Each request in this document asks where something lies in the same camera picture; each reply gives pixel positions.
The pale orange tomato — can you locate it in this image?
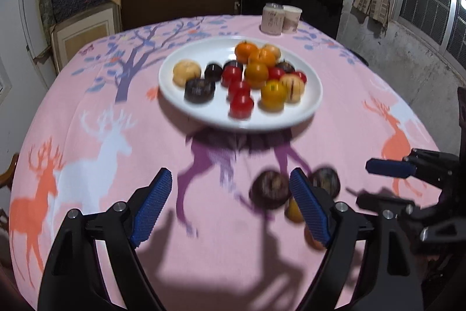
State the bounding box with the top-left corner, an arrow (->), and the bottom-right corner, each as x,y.
172,58 -> 202,86

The orange yellow tomato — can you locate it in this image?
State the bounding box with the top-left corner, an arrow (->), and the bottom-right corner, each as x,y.
245,62 -> 269,90

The orange mandarin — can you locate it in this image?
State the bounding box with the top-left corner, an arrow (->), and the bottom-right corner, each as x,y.
235,41 -> 260,61
248,49 -> 276,67

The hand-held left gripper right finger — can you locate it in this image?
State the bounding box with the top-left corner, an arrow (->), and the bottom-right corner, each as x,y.
289,167 -> 425,311

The small yellow tomato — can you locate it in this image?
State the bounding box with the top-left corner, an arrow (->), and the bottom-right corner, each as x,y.
284,197 -> 304,223

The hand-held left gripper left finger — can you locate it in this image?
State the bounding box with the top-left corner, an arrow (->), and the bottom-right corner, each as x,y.
36,167 -> 173,311

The brown cardboard sheet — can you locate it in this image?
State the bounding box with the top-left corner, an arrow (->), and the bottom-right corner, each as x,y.
111,0 -> 237,31

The pink lidded jar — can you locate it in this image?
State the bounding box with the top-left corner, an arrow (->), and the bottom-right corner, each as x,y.
260,3 -> 285,36

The dark purple round fruit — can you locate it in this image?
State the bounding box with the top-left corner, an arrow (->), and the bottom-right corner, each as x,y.
309,167 -> 341,198
184,78 -> 216,104
249,171 -> 292,210

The framed picture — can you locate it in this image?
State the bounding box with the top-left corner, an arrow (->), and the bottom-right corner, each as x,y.
49,1 -> 122,71

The pink deer print tablecloth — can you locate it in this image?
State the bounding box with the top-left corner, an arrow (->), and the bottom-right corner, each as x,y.
7,14 -> 443,311

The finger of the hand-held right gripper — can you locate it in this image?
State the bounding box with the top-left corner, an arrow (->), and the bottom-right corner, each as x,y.
365,149 -> 461,189
356,192 -> 450,253

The black chair back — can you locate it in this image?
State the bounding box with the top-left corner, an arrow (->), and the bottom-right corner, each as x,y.
240,0 -> 345,40

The wooden chair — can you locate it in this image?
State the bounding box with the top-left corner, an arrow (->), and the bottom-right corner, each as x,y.
0,152 -> 20,195

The white plate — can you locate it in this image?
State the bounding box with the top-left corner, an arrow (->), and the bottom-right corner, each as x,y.
158,36 -> 323,134

